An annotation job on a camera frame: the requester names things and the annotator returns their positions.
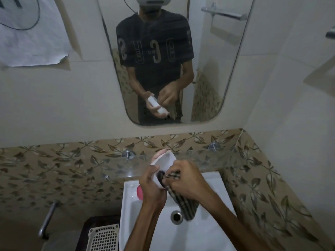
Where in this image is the torn white wall paper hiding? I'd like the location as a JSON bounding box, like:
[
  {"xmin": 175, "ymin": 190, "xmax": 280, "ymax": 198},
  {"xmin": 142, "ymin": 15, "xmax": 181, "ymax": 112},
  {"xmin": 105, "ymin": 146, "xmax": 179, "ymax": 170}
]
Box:
[{"xmin": 0, "ymin": 0, "xmax": 74, "ymax": 68}]

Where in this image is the dark brown stool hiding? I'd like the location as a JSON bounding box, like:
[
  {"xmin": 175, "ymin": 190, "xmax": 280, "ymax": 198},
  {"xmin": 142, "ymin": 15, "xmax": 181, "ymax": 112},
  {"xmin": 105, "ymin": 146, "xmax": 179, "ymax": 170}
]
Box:
[{"xmin": 75, "ymin": 215, "xmax": 121, "ymax": 251}]

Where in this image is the person's right forearm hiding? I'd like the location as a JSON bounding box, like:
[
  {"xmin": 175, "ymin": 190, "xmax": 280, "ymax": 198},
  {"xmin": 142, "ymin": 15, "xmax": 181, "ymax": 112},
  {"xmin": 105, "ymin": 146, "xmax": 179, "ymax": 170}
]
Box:
[{"xmin": 200, "ymin": 190, "xmax": 273, "ymax": 251}]

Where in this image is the white perforated plastic basket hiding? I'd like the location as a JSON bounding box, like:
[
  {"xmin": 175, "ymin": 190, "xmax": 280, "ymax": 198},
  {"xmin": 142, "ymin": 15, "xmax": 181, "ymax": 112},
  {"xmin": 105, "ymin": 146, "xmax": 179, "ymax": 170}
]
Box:
[{"xmin": 85, "ymin": 223, "xmax": 120, "ymax": 251}]

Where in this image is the person's left forearm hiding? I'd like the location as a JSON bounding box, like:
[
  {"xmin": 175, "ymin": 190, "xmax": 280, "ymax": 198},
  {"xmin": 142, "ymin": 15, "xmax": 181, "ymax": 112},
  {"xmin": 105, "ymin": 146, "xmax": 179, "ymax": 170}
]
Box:
[{"xmin": 124, "ymin": 202, "xmax": 168, "ymax": 251}]

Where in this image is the rounded wall mirror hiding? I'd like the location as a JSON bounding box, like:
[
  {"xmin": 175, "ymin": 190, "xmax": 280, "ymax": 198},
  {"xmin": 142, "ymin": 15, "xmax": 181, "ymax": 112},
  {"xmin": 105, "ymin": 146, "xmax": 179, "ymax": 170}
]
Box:
[{"xmin": 95, "ymin": 0, "xmax": 256, "ymax": 126}]

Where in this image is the white ceramic sink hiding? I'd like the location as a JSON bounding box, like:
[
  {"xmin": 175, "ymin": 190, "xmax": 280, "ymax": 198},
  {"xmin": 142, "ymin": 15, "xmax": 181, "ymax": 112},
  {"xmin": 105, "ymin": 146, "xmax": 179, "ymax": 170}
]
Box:
[{"xmin": 119, "ymin": 171, "xmax": 237, "ymax": 251}]

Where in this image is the person's right hand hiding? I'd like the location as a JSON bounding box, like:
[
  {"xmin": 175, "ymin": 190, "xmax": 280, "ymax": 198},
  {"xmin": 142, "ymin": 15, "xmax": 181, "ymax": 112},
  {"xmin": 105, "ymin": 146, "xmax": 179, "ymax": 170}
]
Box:
[{"xmin": 162, "ymin": 160, "xmax": 213, "ymax": 204}]

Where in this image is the checkered cleaning cloth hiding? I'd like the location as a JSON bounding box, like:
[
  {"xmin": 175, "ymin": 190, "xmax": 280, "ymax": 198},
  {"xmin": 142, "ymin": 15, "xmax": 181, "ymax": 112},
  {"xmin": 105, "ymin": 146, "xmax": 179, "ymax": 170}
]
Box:
[{"xmin": 157, "ymin": 171, "xmax": 200, "ymax": 222}]

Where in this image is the chrome wall tap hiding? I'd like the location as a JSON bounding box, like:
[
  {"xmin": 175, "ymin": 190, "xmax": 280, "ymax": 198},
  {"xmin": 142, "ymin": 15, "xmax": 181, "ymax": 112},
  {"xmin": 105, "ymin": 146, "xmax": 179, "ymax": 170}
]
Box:
[{"xmin": 38, "ymin": 201, "xmax": 61, "ymax": 241}]

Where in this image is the clear glass shelf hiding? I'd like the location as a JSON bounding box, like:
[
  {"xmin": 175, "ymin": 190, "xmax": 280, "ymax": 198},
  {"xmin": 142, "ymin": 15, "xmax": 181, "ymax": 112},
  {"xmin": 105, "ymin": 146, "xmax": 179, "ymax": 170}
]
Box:
[{"xmin": 103, "ymin": 147, "xmax": 236, "ymax": 181}]

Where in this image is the metal sink drain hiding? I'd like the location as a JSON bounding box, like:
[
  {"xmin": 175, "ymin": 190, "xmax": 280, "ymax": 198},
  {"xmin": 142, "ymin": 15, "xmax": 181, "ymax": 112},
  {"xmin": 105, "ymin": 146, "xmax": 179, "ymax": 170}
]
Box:
[{"xmin": 170, "ymin": 210, "xmax": 184, "ymax": 225}]

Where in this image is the white plastic soap dish tray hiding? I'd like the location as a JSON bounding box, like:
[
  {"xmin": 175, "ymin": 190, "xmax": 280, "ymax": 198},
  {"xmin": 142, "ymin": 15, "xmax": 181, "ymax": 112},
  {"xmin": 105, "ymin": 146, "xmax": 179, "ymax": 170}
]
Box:
[{"xmin": 150, "ymin": 150, "xmax": 177, "ymax": 190}]

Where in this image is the person's left hand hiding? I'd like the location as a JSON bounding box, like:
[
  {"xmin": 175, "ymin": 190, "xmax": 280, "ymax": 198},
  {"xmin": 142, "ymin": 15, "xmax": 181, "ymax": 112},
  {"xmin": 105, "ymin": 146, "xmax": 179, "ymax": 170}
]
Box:
[{"xmin": 138, "ymin": 148, "xmax": 171, "ymax": 211}]

